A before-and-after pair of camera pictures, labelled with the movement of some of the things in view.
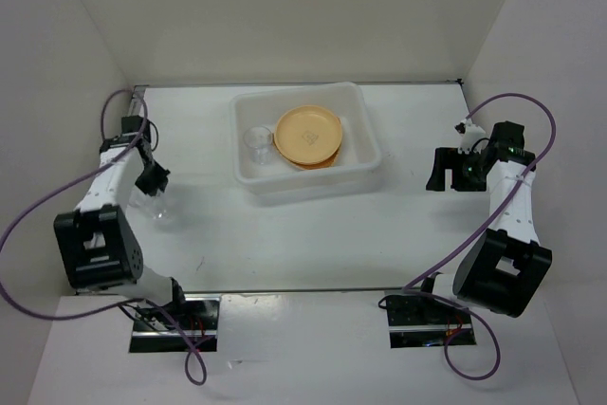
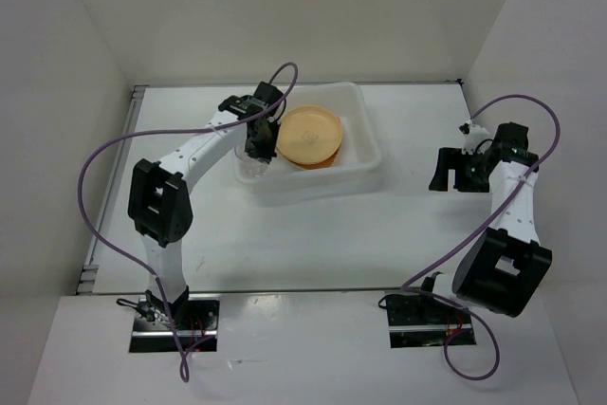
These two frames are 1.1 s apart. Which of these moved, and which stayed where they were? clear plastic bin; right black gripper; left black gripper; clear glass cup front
Moved: clear glass cup front; left black gripper
Stayed: clear plastic bin; right black gripper
